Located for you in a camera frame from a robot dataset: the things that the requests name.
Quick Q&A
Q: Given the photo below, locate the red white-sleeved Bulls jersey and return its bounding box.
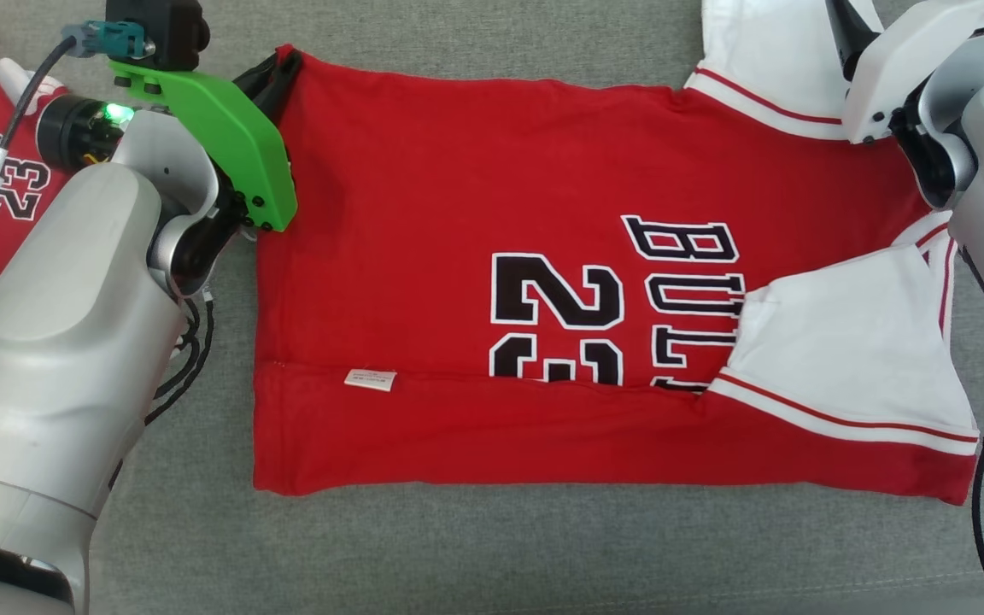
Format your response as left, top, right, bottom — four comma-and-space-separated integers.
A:
251, 0, 981, 507

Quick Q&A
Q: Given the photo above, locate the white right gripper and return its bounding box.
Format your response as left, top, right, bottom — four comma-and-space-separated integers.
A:
829, 0, 984, 144

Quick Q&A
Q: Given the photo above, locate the left black cable teal plug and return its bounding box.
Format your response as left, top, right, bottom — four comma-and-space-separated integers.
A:
0, 21, 153, 372

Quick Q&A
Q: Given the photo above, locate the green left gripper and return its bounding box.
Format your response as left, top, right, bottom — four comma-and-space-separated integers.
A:
109, 50, 303, 233

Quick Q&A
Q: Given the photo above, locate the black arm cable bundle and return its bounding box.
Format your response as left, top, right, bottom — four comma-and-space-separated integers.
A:
108, 290, 216, 492

